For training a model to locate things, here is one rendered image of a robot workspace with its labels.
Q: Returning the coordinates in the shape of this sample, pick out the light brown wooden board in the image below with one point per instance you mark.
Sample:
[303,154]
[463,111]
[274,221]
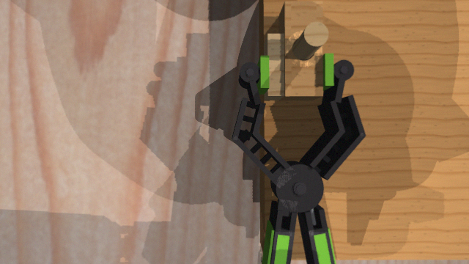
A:
[403,192]

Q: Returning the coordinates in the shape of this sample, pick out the wooden cylinder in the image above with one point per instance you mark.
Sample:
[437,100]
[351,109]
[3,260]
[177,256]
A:
[313,37]

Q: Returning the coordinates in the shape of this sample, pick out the small wooden block with round hole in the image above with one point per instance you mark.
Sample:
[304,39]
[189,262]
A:
[303,78]

